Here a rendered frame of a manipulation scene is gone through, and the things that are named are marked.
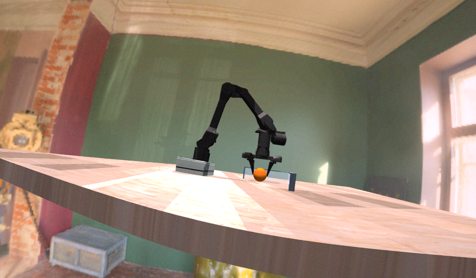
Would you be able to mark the orange ball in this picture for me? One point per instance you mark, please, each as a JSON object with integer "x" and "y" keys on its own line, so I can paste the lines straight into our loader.
{"x": 260, "y": 174}

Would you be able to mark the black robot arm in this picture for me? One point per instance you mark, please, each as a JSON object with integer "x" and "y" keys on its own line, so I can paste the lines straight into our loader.
{"x": 267, "y": 131}

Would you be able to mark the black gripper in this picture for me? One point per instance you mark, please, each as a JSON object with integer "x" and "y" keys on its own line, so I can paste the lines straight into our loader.
{"x": 262, "y": 150}

